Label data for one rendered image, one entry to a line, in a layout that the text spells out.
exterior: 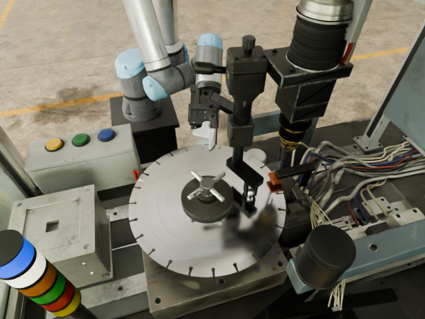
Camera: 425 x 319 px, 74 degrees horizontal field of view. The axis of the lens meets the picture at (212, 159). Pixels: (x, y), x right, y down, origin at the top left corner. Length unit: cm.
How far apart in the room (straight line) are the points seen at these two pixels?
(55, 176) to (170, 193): 38
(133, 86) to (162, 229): 61
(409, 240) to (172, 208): 42
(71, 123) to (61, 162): 167
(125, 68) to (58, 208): 52
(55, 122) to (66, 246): 196
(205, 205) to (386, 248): 32
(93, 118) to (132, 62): 149
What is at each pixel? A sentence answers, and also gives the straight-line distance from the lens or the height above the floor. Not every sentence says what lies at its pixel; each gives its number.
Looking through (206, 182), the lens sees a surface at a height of 100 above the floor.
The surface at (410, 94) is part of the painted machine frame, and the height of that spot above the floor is 126.
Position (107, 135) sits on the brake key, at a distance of 86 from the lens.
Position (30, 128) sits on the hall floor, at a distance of 261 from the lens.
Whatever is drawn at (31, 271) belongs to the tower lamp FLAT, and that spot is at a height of 112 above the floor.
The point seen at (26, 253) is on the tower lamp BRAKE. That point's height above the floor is 114.
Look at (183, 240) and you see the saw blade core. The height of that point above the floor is 95.
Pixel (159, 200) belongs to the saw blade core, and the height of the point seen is 95.
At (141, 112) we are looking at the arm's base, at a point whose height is 79.
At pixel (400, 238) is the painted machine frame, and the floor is 105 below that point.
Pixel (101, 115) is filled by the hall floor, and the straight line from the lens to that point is 249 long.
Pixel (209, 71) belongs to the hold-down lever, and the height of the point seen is 121.
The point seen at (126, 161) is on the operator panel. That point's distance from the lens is 85.
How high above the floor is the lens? 145
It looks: 47 degrees down
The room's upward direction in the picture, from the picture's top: straight up
